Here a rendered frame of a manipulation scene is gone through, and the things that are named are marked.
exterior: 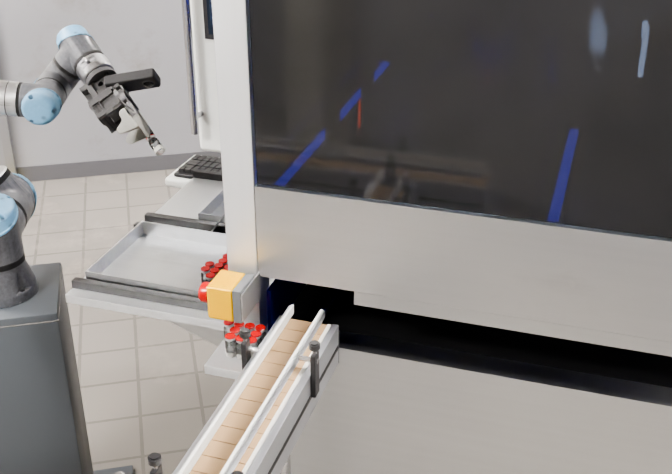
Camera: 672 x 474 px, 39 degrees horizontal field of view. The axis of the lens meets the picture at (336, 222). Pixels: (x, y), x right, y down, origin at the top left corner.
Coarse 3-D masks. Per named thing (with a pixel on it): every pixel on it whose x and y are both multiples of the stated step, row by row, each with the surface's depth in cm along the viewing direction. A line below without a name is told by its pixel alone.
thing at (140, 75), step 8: (128, 72) 204; (136, 72) 203; (144, 72) 203; (152, 72) 202; (112, 80) 204; (120, 80) 203; (128, 80) 203; (136, 80) 203; (144, 80) 203; (152, 80) 203; (160, 80) 206; (128, 88) 206; (136, 88) 206; (144, 88) 206
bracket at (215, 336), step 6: (180, 324) 210; (186, 324) 209; (192, 330) 210; (198, 330) 209; (204, 330) 209; (210, 330) 208; (216, 330) 208; (222, 330) 207; (204, 336) 209; (210, 336) 209; (216, 336) 208; (222, 336) 208; (216, 342) 209
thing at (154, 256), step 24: (120, 240) 220; (144, 240) 227; (168, 240) 227; (192, 240) 226; (216, 240) 224; (96, 264) 211; (120, 264) 217; (144, 264) 217; (168, 264) 216; (192, 264) 216; (144, 288) 204; (168, 288) 202; (192, 288) 207
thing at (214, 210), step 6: (222, 192) 245; (216, 198) 242; (222, 198) 246; (210, 204) 239; (216, 204) 242; (222, 204) 245; (204, 210) 235; (210, 210) 239; (216, 210) 242; (222, 210) 242; (198, 216) 233; (204, 216) 233; (210, 216) 232; (216, 216) 232; (222, 222) 232
